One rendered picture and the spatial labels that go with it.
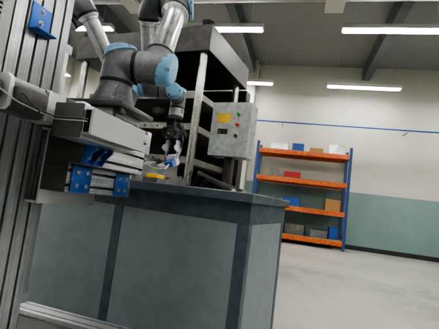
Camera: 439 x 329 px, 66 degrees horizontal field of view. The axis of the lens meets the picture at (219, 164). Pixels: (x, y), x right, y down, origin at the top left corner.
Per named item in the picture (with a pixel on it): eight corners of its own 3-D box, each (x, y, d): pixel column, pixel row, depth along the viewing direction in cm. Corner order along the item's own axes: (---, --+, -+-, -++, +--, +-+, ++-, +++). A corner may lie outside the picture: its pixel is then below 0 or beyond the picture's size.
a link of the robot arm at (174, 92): (157, 95, 160) (161, 102, 171) (179, 98, 159) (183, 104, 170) (159, 79, 161) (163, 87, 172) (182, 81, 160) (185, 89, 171)
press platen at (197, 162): (188, 163, 246) (189, 156, 247) (76, 154, 291) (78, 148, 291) (226, 175, 314) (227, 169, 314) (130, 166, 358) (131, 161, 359)
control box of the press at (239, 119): (225, 316, 222) (250, 100, 237) (185, 305, 235) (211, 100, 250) (236, 308, 242) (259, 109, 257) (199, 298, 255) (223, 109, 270)
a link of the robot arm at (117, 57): (106, 85, 130) (112, 51, 131) (140, 89, 129) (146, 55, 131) (93, 74, 118) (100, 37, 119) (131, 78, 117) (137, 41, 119)
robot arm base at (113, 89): (118, 102, 113) (123, 74, 114) (80, 100, 118) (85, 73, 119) (140, 114, 128) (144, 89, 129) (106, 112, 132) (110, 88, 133)
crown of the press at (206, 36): (202, 98, 238) (213, 16, 244) (68, 99, 291) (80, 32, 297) (242, 127, 314) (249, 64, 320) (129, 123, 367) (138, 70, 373)
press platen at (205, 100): (199, 98, 254) (200, 91, 255) (89, 98, 299) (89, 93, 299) (232, 122, 318) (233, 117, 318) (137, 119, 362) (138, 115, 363)
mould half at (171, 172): (135, 180, 164) (139, 153, 165) (94, 175, 174) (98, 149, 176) (185, 188, 209) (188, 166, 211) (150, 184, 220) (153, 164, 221)
